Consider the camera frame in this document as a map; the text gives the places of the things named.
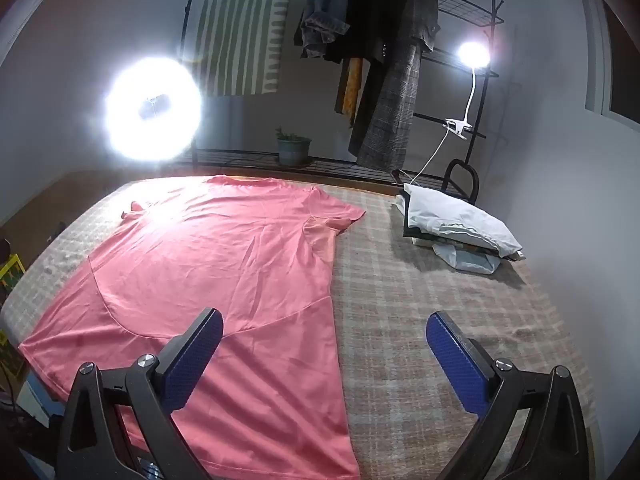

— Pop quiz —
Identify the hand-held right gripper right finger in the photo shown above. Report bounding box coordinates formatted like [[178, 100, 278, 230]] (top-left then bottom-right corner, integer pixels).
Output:
[[426, 311, 598, 480]]

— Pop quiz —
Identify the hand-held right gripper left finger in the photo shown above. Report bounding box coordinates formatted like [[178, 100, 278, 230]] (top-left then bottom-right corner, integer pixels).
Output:
[[55, 307, 224, 480]]

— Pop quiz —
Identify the pink t-shirt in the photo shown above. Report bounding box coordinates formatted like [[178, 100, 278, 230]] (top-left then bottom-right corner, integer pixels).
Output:
[[19, 175, 367, 479]]

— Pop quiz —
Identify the stack of folded clothes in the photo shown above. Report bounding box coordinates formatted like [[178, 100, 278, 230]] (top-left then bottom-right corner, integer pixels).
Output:
[[397, 192, 528, 276]]

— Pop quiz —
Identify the black metal clothes rack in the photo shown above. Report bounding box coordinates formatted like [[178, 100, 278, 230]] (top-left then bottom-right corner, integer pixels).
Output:
[[172, 0, 506, 200]]

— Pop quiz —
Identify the beige plaid blanket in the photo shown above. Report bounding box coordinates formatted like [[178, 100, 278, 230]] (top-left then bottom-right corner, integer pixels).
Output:
[[0, 176, 598, 480]]

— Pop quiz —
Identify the white pillow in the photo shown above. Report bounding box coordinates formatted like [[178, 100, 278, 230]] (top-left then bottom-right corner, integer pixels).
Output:
[[402, 182, 523, 257]]

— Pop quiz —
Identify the black chair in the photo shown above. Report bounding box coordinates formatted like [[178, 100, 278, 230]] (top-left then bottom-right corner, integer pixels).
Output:
[[391, 158, 482, 206]]

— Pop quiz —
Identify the yellow green patterned box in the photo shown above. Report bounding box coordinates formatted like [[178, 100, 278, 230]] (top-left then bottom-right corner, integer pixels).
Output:
[[0, 254, 27, 306]]

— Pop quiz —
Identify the potted plant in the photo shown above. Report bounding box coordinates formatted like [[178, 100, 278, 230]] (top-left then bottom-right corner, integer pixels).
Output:
[[275, 127, 312, 166]]

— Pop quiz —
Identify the grey plaid coat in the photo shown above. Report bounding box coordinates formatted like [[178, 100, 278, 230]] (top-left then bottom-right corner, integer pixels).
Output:
[[348, 0, 441, 171]]

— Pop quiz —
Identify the yellow patterned cloth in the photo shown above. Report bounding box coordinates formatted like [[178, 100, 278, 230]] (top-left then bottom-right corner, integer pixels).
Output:
[[334, 56, 365, 122]]

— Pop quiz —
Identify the white clip lamp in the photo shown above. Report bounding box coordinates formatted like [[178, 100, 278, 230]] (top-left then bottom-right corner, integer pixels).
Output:
[[410, 41, 492, 186]]

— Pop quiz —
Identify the black coat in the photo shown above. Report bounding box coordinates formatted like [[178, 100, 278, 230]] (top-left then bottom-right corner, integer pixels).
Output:
[[327, 0, 401, 66]]

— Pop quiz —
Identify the denim jacket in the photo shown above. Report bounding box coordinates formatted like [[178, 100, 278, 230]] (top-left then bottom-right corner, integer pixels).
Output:
[[299, 0, 352, 60]]

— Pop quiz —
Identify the ring light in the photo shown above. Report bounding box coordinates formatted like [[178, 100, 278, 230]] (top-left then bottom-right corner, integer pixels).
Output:
[[102, 57, 203, 163]]

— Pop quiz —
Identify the green striped wall hanging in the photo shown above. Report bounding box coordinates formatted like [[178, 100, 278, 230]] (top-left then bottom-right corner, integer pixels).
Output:
[[192, 0, 298, 97]]

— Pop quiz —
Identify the window frame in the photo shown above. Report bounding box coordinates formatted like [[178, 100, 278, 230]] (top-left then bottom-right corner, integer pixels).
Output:
[[575, 0, 640, 136]]

